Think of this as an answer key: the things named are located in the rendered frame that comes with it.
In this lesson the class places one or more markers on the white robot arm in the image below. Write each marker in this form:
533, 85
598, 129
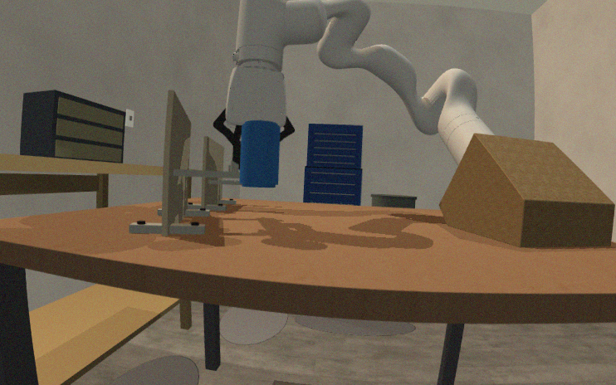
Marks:
265, 27

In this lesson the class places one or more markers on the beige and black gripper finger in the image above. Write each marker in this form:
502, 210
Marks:
288, 129
234, 138

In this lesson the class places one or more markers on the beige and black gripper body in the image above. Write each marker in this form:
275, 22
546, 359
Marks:
256, 92

